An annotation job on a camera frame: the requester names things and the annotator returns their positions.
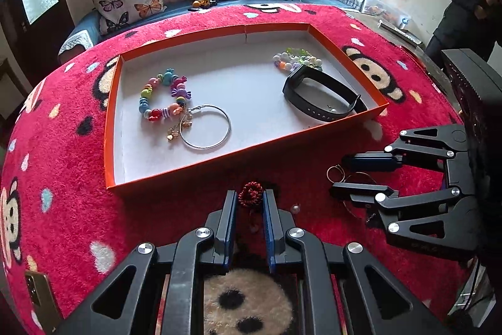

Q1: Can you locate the long grey case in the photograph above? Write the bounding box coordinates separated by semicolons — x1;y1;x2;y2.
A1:
378;19;424;45

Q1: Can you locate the thin gold necklace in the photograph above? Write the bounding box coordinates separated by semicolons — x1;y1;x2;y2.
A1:
167;111;195;143

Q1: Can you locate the colourful bead bracelet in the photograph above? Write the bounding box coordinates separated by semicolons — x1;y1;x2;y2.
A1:
138;69;193;122

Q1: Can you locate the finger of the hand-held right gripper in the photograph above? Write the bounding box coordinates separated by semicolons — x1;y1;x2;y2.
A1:
329;182;478;261
341;125;467;173

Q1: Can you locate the gold smartphone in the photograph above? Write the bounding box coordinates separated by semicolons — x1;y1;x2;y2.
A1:
24;272;53;335

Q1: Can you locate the clear plastic storage box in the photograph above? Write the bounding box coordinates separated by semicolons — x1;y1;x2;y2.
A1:
361;0;410;25

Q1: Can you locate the dark wooden door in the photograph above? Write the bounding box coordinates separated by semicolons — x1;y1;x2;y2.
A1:
0;0;75;65

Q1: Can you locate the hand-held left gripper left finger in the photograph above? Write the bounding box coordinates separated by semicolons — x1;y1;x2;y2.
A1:
59;190;240;335

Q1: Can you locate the yellow toy truck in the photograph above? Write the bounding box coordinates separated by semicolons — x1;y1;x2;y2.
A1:
187;0;220;12

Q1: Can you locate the green white bead chain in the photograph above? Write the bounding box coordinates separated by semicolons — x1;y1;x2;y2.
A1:
272;46;324;73

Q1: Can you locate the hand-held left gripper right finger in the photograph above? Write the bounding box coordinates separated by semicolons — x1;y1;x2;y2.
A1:
262;189;451;335

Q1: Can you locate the black watch band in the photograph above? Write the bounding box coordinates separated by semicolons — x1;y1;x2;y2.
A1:
282;64;369;123

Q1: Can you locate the red hair tie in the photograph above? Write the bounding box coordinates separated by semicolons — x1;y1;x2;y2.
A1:
238;182;263;208

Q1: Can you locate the orange cardboard box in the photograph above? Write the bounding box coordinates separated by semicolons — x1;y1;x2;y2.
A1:
103;22;390;193

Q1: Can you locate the red printed blanket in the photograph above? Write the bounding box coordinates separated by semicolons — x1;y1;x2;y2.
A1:
0;1;487;335

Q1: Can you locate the small thin hoop earring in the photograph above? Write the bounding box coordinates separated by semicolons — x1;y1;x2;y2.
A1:
326;165;348;184

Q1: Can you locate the large silver hoop earring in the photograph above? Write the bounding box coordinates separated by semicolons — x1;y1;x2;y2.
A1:
178;105;232;151
341;172;379;213

